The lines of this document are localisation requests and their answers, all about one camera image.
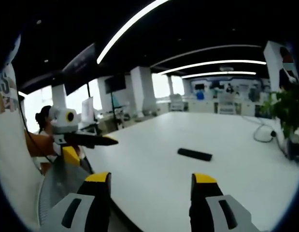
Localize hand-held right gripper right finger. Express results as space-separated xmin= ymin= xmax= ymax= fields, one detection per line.
xmin=188 ymin=172 xmax=261 ymax=232

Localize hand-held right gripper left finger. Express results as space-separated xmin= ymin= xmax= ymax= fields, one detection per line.
xmin=44 ymin=171 xmax=113 ymax=232

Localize black remote control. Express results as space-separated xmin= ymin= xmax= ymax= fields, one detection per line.
xmin=177 ymin=147 xmax=214 ymax=162

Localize white standing board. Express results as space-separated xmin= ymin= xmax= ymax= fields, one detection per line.
xmin=81 ymin=96 xmax=96 ymax=124

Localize seated person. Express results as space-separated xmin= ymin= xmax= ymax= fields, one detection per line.
xmin=18 ymin=90 xmax=55 ymax=164

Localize person's white printed shirt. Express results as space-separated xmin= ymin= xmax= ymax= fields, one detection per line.
xmin=0 ymin=33 xmax=43 ymax=229

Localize large hanging black screen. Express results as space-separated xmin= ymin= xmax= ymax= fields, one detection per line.
xmin=63 ymin=43 xmax=97 ymax=95

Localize black screen on stand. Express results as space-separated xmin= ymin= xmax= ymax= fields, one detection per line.
xmin=104 ymin=74 xmax=128 ymax=114

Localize white office chair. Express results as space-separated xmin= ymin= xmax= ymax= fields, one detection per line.
xmin=169 ymin=93 xmax=184 ymax=112
xmin=218 ymin=92 xmax=237 ymax=115

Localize long ceiling light strip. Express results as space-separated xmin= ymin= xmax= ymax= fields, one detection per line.
xmin=181 ymin=71 xmax=257 ymax=79
xmin=160 ymin=59 xmax=268 ymax=75
xmin=96 ymin=0 xmax=171 ymax=65

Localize green potted plant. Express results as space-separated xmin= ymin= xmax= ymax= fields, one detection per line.
xmin=259 ymin=83 xmax=299 ymax=163

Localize grey cable with black plug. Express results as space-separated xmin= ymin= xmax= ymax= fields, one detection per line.
xmin=242 ymin=115 xmax=278 ymax=144

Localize wall poster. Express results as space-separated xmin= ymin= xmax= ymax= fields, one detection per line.
xmin=278 ymin=45 xmax=299 ymax=90

